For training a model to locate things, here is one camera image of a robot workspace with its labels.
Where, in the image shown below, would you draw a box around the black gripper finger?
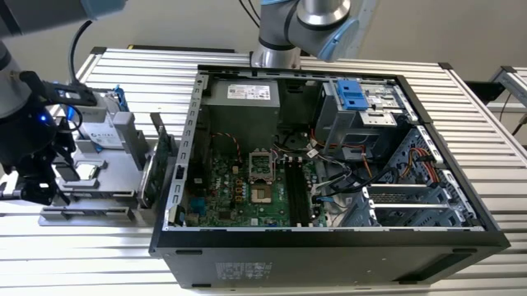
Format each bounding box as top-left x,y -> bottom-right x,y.
52,135 -> 82,183
0,150 -> 70,207

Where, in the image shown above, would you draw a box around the black background object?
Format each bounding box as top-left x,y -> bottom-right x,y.
463,80 -> 507,103

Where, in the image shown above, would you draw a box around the grey wire bundle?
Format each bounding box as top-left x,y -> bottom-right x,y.
275,143 -> 353,173

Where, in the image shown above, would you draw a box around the orange data wire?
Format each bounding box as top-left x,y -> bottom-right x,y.
311,128 -> 375,179

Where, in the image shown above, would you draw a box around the grey metal disk bay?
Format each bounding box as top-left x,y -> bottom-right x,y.
361,181 -> 475,229

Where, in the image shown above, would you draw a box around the black camera bracket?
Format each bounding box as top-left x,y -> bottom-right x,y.
18,70 -> 98,107

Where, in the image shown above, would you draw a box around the black RAM slot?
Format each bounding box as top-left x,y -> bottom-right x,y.
284,159 -> 297,227
289,159 -> 303,227
296,159 -> 308,227

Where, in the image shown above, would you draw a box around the silver CPU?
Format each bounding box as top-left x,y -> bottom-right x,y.
76,163 -> 102,181

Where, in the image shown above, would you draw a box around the blue drive bay latch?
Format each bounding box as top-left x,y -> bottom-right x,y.
335,79 -> 371,112

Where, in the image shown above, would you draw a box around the thick black case cable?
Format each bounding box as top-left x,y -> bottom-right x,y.
328,165 -> 396,199

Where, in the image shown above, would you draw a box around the black PC case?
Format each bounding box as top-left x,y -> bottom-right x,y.
146,64 -> 511,290

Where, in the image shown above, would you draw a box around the grey metal drive cage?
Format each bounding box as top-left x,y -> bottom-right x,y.
315,78 -> 417,163

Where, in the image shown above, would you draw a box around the grey parts rack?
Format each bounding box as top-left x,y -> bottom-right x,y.
38,111 -> 182,228

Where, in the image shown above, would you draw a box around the black case fan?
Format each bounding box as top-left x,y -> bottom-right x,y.
192,120 -> 213,173

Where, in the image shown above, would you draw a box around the small silver wrist camera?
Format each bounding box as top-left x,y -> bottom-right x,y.
50,89 -> 106,125

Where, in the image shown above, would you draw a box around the grey power supply unit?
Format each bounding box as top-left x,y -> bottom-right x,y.
204,78 -> 281,155

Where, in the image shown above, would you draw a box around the hard disk blue carrier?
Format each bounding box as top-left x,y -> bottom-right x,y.
73,86 -> 132,154

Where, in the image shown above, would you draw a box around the CPU socket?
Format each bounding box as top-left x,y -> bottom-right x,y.
249,184 -> 276,205

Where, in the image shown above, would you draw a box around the metal socket cover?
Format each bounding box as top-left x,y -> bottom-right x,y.
248,149 -> 276,183

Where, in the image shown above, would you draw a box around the orange yellow power wires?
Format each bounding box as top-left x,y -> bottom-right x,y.
396,147 -> 440,189

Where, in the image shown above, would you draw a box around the green graphics card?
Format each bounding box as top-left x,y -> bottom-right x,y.
137,112 -> 176,210

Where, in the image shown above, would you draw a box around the red black twisted wire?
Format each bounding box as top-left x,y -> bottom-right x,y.
209,132 -> 244,163

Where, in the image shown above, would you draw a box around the metal slat side table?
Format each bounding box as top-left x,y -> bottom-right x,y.
485,65 -> 527,112

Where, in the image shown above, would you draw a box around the thin metal locking lever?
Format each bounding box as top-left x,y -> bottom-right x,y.
269,152 -> 279,186

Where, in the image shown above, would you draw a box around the green motherboard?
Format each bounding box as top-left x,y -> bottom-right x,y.
184,153 -> 331,229

